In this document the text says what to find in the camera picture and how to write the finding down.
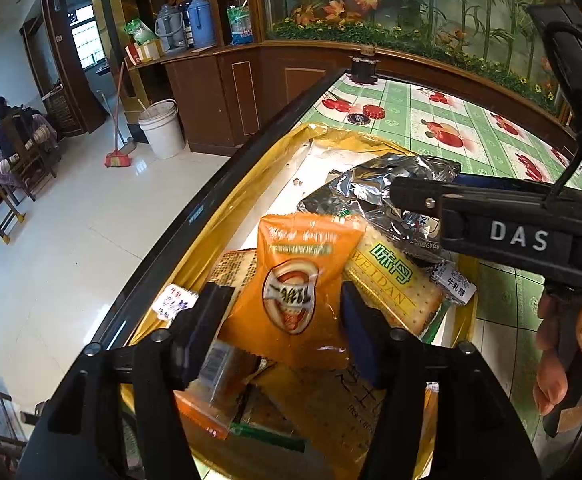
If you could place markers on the clear green-edged cracker packet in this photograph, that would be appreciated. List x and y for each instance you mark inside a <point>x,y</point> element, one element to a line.
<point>271,437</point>

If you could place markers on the dark wicker basket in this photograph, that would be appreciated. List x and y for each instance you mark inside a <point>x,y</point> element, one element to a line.
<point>63,110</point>

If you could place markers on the black bottle cap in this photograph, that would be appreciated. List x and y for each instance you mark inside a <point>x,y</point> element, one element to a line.
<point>357,119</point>

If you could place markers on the dark glass bottle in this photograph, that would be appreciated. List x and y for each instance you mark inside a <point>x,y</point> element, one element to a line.
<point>362,67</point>

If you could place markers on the grey thermos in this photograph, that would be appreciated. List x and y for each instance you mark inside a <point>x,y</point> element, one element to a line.
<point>171,30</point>

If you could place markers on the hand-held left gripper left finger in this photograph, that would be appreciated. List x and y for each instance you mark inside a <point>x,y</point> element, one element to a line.
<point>191,355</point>

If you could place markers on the brown wooden cabinet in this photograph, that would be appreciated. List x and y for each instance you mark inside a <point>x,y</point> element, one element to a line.
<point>206,100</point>

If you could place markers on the white nougat candy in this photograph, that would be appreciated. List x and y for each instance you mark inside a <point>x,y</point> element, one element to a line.
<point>453,285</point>

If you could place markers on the orange white box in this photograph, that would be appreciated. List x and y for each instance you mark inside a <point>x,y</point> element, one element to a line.
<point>146,52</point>

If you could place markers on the blue thermos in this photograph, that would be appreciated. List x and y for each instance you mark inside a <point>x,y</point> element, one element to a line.
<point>201,22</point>

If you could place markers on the glass display with artificial plants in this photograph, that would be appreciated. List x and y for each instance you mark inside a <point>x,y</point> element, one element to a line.
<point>421,10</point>

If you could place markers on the small white candy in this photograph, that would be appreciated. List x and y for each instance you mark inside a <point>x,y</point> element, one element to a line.
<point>176,302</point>

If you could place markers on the yellow-taped white tray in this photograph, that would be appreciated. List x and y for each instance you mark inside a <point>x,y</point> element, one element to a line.
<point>291,165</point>

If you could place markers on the red broom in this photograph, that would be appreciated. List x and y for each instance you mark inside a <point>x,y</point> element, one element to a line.
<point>117,161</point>

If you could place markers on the orange snack packet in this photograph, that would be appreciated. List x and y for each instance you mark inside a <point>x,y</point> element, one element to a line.
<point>291,290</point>

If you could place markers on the yellow green cracker packet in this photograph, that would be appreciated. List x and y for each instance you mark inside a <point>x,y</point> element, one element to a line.
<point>396,280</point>

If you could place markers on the long clear orange-edged cracker packet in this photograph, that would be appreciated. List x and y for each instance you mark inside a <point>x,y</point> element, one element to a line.
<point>216,375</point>

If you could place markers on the large yellow biscuit packet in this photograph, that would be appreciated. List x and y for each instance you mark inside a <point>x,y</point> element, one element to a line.
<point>321,410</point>

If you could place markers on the green white bag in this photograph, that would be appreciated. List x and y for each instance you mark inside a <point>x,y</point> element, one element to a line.
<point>141,32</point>

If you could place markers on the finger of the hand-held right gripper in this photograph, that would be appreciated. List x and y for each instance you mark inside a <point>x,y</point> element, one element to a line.
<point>421,194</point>
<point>496,184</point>

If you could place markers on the white plastic bucket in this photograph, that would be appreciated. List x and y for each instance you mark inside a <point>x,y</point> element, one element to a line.
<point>163,132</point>

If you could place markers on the barred window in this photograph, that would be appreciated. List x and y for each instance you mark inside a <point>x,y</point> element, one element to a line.
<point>86,35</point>

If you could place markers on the red bottle cap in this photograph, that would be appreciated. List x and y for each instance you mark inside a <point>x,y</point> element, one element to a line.
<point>373,111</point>

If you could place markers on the clear snack packet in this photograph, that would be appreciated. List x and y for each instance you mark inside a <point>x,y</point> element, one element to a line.
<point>381,180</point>

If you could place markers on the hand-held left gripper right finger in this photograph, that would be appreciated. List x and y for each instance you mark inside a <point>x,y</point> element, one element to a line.
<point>363,340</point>

